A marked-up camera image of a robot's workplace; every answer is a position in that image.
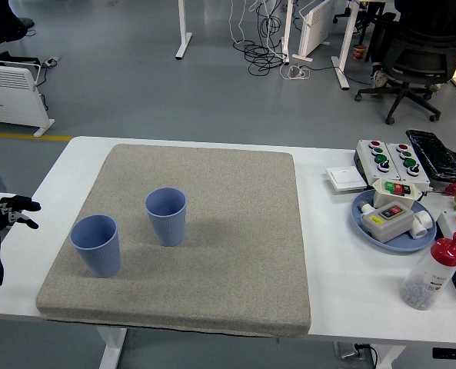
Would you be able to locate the person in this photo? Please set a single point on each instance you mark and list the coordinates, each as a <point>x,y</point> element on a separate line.
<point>381,38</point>

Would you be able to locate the white plug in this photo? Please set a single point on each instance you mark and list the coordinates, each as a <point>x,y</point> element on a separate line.
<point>364,207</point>

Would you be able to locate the white desk leg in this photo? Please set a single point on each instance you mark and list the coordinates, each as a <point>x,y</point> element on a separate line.
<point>183,38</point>
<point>286,30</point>
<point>345,57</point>

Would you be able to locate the red paper cup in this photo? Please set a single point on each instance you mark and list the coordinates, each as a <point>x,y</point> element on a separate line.
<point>359,52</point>

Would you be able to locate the blue ribbed cup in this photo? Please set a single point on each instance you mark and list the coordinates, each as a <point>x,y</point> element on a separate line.
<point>168,230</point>
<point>97,257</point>

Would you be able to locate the white panel heater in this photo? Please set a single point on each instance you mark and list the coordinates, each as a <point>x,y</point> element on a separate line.
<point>16,75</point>
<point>316,27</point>

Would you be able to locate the black wrapped tray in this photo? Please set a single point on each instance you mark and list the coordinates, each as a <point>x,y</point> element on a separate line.
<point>435,153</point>

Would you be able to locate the white green-red push-button switch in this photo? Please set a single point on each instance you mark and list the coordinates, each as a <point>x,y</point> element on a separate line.
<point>389,196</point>

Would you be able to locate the grey power strip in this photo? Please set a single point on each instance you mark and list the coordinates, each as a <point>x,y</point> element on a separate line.
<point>52,60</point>

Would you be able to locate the white wall switch plate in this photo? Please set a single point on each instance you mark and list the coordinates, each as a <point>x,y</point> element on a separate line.
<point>345,178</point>

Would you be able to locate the grey-brown speckled mat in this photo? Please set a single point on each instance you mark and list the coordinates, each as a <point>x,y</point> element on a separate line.
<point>212,230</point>

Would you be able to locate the blue round plate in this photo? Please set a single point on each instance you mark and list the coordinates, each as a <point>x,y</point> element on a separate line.
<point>404,244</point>

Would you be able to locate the white table leg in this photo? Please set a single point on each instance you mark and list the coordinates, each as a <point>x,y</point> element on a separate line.
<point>391,357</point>
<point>112,350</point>

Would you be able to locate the white four-button control box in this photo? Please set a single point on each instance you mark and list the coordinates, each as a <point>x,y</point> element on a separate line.
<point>370,159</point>
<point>398,161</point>

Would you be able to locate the clear bottle red cap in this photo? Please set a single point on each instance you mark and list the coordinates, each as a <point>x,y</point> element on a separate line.
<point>427,280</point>

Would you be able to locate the black desk control panel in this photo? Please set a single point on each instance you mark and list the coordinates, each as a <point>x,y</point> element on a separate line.
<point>452,353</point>

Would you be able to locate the grey red-button switch box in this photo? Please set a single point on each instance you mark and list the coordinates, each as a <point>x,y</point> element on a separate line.
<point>385,227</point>

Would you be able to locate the white pipe fitting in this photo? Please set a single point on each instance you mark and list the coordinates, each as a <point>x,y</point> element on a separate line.
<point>421,225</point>

